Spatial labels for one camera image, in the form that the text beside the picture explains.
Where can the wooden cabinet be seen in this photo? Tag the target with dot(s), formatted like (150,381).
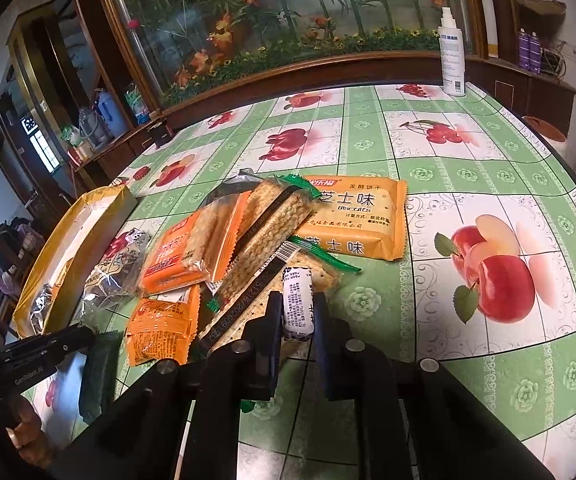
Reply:
(533,95)

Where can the green-edged clear cracker packet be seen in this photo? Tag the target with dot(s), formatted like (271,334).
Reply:
(320,271)

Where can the purple can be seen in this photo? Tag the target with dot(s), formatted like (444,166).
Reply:
(523,50)

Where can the purple bottles on shelf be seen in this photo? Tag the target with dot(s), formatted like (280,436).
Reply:
(535,54)

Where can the brown dish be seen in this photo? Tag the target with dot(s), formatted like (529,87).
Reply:
(543,128)

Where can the large orange cracker packet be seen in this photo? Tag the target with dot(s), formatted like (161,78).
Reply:
(178,255)

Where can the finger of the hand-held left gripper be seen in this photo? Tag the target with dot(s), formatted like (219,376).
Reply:
(48,342)
(100,380)

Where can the wooden framed flower display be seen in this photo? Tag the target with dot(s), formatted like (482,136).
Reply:
(278,20)

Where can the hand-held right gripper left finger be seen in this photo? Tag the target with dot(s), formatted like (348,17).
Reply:
(269,345)

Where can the plain silver foil packet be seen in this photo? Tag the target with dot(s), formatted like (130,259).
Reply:
(235,185)

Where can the white yellow panel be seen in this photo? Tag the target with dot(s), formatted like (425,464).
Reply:
(488,10)

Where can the small orange snack packet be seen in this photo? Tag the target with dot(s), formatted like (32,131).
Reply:
(160,332)

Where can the yellow biscuit packet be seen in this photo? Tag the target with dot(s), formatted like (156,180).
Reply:
(363,207)
(368,249)

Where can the white spray bottle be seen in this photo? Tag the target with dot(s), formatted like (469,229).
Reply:
(453,55)

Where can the yellow cardboard box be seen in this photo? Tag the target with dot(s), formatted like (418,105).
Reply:
(75,230)

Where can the person's left hand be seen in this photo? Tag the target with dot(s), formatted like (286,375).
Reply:
(30,435)

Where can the clear plastic bottle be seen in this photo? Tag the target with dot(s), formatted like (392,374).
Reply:
(91,127)

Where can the crumpled silver packet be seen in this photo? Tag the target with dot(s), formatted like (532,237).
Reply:
(43,307)

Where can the small dark box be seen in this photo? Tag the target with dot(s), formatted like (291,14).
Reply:
(162,133)

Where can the blue bottle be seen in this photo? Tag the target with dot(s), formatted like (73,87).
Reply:
(111,112)

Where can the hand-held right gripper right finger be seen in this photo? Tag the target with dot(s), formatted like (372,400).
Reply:
(324,345)

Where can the black-striped sesame cracker packet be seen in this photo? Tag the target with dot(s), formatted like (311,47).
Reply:
(263,240)

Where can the green-label plastic bottle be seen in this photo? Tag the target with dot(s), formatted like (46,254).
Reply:
(137,104)

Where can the small white candy packet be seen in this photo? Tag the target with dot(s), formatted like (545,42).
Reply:
(297,310)

